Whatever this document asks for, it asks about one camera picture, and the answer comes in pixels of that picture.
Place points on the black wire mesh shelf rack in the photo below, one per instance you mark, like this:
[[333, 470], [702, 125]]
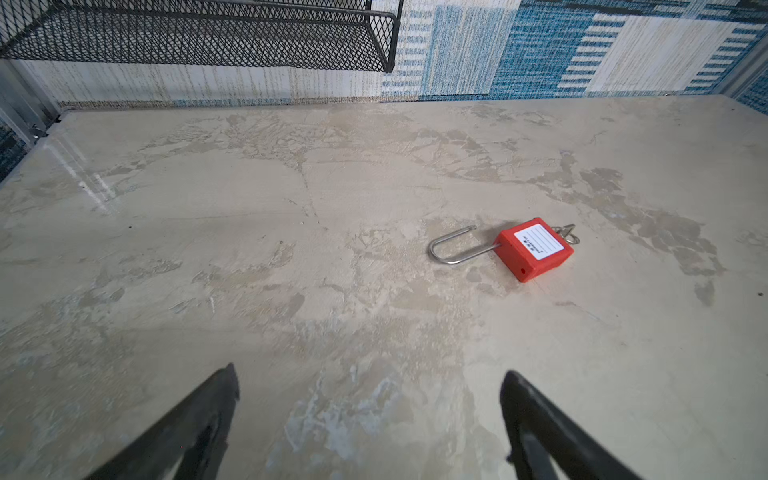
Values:
[[314, 35]]

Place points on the key with ring in red padlock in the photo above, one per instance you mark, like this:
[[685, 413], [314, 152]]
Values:
[[566, 233]]

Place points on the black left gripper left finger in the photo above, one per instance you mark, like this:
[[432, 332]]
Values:
[[188, 442]]

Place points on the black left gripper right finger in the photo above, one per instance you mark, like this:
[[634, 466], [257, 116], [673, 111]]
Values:
[[545, 441]]

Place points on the red padlock with white label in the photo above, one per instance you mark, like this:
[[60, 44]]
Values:
[[527, 250]]

